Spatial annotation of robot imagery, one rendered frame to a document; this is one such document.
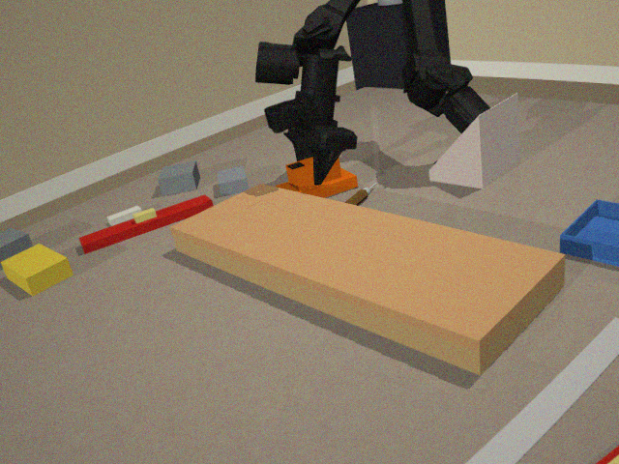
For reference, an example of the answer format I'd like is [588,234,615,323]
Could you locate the blue shallow tray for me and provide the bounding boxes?
[560,200,619,267]

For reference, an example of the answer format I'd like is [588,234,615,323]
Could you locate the brown wooden-handled awl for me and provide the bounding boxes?
[344,183,377,206]

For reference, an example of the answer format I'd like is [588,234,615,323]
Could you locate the tan rectangular panel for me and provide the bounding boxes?
[170,184,565,376]

